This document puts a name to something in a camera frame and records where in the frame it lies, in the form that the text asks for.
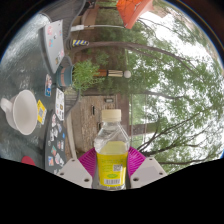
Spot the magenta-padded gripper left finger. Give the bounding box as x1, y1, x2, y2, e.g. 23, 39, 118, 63
56, 147, 98, 189

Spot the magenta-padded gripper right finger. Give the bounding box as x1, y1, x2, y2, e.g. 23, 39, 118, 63
126, 145, 168, 189

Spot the clear bottle with yellow label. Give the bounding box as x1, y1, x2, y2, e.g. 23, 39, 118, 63
93, 108, 131, 191

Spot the black laptop with stickers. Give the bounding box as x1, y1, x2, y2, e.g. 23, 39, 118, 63
44, 109, 71, 174

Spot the red round coaster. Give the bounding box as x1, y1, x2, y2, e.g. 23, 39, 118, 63
21, 155, 37, 167

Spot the white sticker sheet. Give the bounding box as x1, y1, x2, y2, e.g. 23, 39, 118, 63
54, 87, 65, 122

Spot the yellow card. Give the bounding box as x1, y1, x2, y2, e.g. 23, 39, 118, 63
36, 99, 48, 125

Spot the white mug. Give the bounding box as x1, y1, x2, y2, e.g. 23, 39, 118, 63
0, 89, 39, 136

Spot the small colourful sticker card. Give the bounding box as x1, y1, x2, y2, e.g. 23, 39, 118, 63
44, 73, 53, 98

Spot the green plant in blue pot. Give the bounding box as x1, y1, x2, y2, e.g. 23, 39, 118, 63
54, 59, 104, 93

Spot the blue yellow striped cone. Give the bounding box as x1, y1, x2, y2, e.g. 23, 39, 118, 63
72, 39, 90, 48

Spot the grey laptop with stickers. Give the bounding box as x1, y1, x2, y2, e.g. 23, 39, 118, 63
39, 19, 65, 75

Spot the orange canopy tent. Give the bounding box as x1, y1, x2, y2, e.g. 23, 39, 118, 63
70, 0, 154, 33

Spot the wooden lamp post with globe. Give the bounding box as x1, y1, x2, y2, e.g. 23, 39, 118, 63
94, 69, 132, 79

